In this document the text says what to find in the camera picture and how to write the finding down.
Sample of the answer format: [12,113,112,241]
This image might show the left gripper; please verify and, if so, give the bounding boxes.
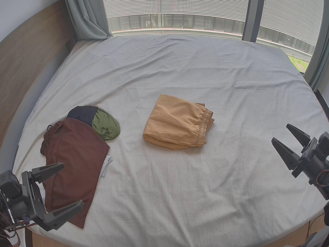
[7,163,85,232]

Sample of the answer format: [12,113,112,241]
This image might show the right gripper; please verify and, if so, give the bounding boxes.
[271,123,329,185]

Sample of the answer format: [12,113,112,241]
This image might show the tan shorts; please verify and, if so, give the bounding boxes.
[143,94,215,153]

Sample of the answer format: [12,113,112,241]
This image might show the bed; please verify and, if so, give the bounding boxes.
[0,0,329,247]

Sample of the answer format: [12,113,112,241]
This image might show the brown shorts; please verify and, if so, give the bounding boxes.
[41,119,111,230]

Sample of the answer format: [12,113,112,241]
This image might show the white garment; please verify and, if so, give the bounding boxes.
[99,155,114,178]

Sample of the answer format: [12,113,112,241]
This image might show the black garment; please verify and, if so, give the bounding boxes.
[67,106,99,127]

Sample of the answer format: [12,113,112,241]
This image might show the green garment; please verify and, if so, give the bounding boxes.
[91,108,121,141]

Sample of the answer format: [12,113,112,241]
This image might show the grey-green curtain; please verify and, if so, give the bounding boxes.
[62,0,113,41]

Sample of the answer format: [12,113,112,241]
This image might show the window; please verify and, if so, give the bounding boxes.
[99,0,329,92]

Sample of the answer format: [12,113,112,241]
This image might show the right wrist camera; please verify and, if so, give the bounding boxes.
[318,132,329,155]

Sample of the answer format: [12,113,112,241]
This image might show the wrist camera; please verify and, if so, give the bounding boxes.
[318,132,329,155]
[0,171,20,199]

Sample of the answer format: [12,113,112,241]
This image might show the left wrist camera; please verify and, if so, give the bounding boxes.
[0,171,20,199]

